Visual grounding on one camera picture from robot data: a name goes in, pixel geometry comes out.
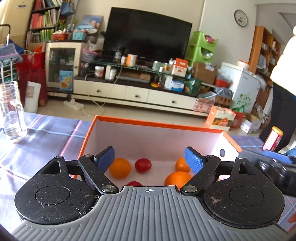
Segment white power strip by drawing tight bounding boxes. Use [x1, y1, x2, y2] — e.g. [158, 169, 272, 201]
[63, 99, 84, 111]

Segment red snack canister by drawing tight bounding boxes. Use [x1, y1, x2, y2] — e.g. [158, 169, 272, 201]
[262, 126, 283, 151]

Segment wooden shelf unit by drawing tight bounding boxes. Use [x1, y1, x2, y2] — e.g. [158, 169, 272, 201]
[248, 26, 282, 82]

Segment white tv stand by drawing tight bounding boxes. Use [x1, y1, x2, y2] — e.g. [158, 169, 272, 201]
[73, 61, 208, 116]

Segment white glass door cabinet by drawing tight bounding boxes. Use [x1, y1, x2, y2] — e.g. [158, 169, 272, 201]
[45, 41, 83, 93]

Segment round wall clock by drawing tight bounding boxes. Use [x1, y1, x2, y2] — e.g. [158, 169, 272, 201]
[234, 9, 248, 27]

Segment small red tomato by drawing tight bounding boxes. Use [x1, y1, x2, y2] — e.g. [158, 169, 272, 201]
[127, 181, 142, 186]

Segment black flat television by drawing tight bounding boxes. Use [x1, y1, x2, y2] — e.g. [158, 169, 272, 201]
[103, 7, 192, 62]

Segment large yellow-orange orange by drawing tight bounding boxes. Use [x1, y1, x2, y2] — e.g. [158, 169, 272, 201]
[109, 158, 132, 179]

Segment white floor air conditioner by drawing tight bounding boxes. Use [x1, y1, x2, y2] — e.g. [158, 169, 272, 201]
[1, 0, 34, 48]

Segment dark wooden bookshelf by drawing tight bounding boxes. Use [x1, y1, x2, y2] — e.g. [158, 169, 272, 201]
[25, 0, 66, 50]

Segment orange cardboard box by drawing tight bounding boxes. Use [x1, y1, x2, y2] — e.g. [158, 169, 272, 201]
[79, 116, 242, 188]

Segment clear glass jar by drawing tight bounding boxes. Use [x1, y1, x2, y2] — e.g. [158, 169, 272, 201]
[1, 81, 27, 143]

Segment green stacked storage bins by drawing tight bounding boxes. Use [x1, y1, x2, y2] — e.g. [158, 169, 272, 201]
[185, 31, 218, 67]

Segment small orange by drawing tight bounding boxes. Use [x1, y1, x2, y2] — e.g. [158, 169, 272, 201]
[175, 157, 191, 173]

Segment orange white medicine box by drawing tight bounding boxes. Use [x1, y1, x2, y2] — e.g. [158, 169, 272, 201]
[170, 58, 188, 77]

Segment brown cardboard box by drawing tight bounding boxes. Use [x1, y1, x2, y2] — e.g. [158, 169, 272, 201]
[192, 62, 218, 84]

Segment orange fruit gift box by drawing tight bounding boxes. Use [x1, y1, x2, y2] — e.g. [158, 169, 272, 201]
[204, 105, 236, 132]

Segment orange white can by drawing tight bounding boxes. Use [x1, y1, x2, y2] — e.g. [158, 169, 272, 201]
[125, 54, 137, 67]

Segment blue plaid bedsheet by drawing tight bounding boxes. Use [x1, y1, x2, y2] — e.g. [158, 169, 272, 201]
[0, 112, 296, 233]

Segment white chest freezer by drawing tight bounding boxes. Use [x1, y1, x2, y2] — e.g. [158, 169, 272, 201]
[220, 62, 261, 113]

